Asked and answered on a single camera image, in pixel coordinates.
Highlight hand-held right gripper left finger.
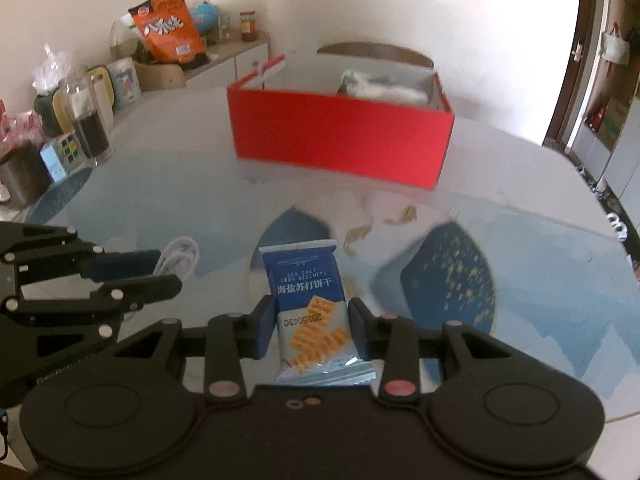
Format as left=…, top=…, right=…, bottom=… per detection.
left=114, top=294, right=277, bottom=407

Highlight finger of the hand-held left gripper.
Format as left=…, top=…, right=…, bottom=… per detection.
left=0, top=221, right=162, bottom=287
left=0, top=274, right=184, bottom=340

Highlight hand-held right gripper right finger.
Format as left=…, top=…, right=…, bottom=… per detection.
left=348, top=296, right=512, bottom=407

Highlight white cable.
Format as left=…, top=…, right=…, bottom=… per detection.
left=157, top=237, right=201, bottom=282

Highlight blue cracker packet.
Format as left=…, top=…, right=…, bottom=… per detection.
left=259, top=241, right=377, bottom=387

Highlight red cardboard box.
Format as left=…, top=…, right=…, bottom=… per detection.
left=226, top=42, right=456, bottom=191

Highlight white grey snack bag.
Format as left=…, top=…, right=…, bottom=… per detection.
left=337, top=68, right=432, bottom=106

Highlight marble patterned desktop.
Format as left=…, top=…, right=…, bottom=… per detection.
left=0, top=77, right=640, bottom=426

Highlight glass jar dark contents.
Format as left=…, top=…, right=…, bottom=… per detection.
left=59, top=71, right=116, bottom=165

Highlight brown mug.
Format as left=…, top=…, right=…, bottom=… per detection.
left=0, top=142, right=53, bottom=207

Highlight green yellow tissue box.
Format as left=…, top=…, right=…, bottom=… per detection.
left=34, top=65, right=116, bottom=138

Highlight pink clear wrapper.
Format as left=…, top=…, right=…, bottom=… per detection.
left=0, top=100, right=43, bottom=153

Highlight white printed tin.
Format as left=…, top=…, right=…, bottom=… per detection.
left=107, top=56, right=143, bottom=110

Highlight beige wooden holder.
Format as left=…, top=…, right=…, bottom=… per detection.
left=135, top=62, right=185, bottom=92

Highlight crumpled clear plastic bag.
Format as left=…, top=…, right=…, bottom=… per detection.
left=31, top=44, right=83, bottom=96

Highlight clear glass vase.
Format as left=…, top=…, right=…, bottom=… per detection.
left=109, top=16, right=148, bottom=61

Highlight white side cabinet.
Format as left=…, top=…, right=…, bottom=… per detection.
left=182, top=30, right=271, bottom=88

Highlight orange snack bag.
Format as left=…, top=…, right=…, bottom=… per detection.
left=127, top=0, right=211, bottom=71

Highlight blue patterned ball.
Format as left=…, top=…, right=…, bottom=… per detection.
left=190, top=2, right=221, bottom=31

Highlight red lid sauce jar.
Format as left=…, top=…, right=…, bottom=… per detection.
left=239, top=10, right=259, bottom=42

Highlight wooden chair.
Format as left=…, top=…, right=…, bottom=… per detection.
left=316, top=41, right=435, bottom=70

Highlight grey white shoe cabinet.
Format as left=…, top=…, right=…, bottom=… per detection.
left=570, top=0, right=640, bottom=211

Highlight red bag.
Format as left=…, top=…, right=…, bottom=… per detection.
left=585, top=105, right=608, bottom=133

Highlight large cardboard box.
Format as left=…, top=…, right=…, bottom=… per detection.
left=597, top=97, right=631, bottom=148

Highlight brown door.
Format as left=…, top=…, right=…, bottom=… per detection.
left=542, top=0, right=608, bottom=148

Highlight hanging tote bag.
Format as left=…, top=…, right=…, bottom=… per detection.
left=600, top=22, right=631, bottom=66

